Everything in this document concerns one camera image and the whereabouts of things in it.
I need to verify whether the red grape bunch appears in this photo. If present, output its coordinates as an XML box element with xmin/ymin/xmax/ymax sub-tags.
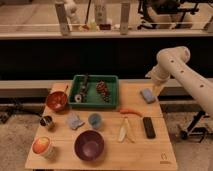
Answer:
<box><xmin>96</xmin><ymin>81</ymin><xmax>110</xmax><ymax>102</ymax></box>

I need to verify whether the small metal cup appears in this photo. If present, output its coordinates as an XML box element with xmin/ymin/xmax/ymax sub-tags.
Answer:
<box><xmin>40</xmin><ymin>116</ymin><xmax>55</xmax><ymax>130</ymax></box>

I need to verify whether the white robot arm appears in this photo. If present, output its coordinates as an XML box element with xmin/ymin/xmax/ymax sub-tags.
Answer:
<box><xmin>147</xmin><ymin>46</ymin><xmax>213</xmax><ymax>117</ymax></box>

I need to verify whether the apple in white cup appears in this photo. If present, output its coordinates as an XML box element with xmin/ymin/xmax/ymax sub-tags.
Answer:
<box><xmin>32</xmin><ymin>137</ymin><xmax>53</xmax><ymax>158</ymax></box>

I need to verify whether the small blue cup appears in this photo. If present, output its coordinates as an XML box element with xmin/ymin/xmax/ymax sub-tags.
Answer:
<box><xmin>88</xmin><ymin>113</ymin><xmax>102</xmax><ymax>129</ymax></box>

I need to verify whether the wooden table board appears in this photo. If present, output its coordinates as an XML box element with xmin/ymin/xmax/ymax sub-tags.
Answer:
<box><xmin>25</xmin><ymin>82</ymin><xmax>177</xmax><ymax>171</ymax></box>

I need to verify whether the green plastic tray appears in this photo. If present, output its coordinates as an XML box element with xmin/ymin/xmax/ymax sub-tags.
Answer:
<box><xmin>68</xmin><ymin>75</ymin><xmax>119</xmax><ymax>109</ymax></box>

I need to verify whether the crumpled blue cloth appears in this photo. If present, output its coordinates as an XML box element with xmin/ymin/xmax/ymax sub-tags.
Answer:
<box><xmin>67</xmin><ymin>113</ymin><xmax>84</xmax><ymax>130</ymax></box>

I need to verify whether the black tripod stand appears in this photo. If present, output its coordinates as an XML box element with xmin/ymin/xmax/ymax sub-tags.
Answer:
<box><xmin>180</xmin><ymin>111</ymin><xmax>207</xmax><ymax>142</ymax></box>

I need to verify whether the black remote control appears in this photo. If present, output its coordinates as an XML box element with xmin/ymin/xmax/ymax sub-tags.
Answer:
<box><xmin>143</xmin><ymin>117</ymin><xmax>156</xmax><ymax>139</ymax></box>

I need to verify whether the purple bowl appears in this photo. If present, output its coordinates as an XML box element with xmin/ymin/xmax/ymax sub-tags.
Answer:
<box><xmin>74</xmin><ymin>130</ymin><xmax>105</xmax><ymax>161</ymax></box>

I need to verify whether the orange carrot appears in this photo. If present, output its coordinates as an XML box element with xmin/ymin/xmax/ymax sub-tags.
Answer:
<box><xmin>119</xmin><ymin>109</ymin><xmax>142</xmax><ymax>117</ymax></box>

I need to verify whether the black metal tool in tray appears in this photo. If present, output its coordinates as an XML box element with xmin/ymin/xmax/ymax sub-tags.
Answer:
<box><xmin>74</xmin><ymin>74</ymin><xmax>89</xmax><ymax>103</ymax></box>

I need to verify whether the red-brown bowl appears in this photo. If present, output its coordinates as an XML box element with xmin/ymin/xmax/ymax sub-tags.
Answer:
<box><xmin>45</xmin><ymin>91</ymin><xmax>68</xmax><ymax>112</ymax></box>

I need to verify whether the blue sponge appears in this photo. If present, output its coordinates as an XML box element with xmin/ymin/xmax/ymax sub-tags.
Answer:
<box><xmin>140</xmin><ymin>88</ymin><xmax>156</xmax><ymax>104</ymax></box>

